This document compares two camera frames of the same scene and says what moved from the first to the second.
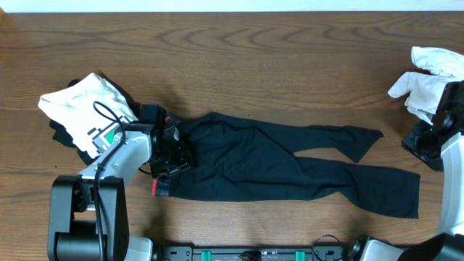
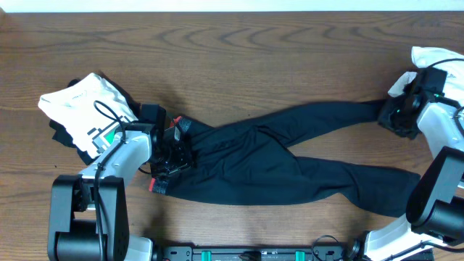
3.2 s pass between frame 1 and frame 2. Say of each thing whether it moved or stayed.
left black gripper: stayed
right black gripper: moved
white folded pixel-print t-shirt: stayed
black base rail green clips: stayed
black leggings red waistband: moved
